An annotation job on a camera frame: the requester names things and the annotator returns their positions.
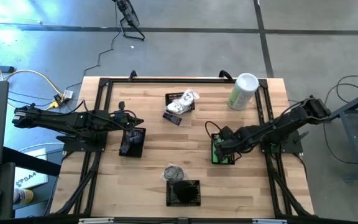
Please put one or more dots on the black desk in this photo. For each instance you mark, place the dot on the black desk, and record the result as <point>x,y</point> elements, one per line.
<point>33,161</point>

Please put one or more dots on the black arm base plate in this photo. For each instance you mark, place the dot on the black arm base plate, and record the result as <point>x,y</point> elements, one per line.
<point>291,146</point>
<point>73,147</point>

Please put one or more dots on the white wipes canister green label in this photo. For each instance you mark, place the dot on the white wipes canister green label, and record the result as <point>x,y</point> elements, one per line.
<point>244,90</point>

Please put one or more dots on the clear bag of cotton swabs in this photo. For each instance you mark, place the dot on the clear bag of cotton swabs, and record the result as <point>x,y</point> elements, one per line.
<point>190,96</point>

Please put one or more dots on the silver metal bracket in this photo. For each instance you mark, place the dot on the silver metal bracket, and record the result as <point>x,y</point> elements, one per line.
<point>95,221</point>
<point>269,221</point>

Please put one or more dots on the white power adapter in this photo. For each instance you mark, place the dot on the white power adapter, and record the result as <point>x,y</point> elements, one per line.
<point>68,94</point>

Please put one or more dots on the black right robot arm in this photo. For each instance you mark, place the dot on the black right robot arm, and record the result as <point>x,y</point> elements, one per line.
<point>284,124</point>

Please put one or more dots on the yellow and white can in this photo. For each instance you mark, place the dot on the yellow and white can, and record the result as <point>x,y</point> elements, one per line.
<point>25,197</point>

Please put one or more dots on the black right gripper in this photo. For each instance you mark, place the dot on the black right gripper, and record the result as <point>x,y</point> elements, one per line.
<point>228,143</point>

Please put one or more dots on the white box with SA4 print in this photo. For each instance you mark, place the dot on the white box with SA4 print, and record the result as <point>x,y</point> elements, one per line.
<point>31,179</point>

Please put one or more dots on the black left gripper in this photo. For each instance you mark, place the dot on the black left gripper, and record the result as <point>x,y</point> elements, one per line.
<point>122,117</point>

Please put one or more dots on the green shampoo bottle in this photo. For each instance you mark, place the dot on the green shampoo bottle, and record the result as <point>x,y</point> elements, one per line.
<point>215,157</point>
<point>217,139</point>
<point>228,160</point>

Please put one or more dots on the black floor fan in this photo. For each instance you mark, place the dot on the black floor fan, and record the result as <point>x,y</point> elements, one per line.
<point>129,15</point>

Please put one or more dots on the black table clamp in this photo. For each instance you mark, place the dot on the black table clamp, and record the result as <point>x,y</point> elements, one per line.
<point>225,74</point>
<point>132,74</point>

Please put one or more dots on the clear bag of cotton balls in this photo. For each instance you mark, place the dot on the clear bag of cotton balls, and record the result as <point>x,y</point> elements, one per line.
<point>171,107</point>

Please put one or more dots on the black slotted plastic basket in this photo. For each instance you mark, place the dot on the black slotted plastic basket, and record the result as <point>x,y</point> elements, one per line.
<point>170,96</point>
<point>223,164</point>
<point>138,152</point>
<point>183,204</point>

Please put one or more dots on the black aluminium rail frame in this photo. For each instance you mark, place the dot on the black aluminium rail frame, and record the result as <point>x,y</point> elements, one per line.
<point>182,80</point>

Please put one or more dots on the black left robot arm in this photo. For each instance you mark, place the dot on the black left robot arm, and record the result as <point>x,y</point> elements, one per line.
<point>67,121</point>

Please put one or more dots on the dark blue toiletry tube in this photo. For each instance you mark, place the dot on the dark blue toiletry tube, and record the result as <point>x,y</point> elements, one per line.
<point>135,142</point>
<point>172,119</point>
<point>125,148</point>
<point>135,134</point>

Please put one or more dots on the clear bag of cotton pads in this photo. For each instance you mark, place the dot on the clear bag of cotton pads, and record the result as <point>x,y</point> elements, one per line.
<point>182,105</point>

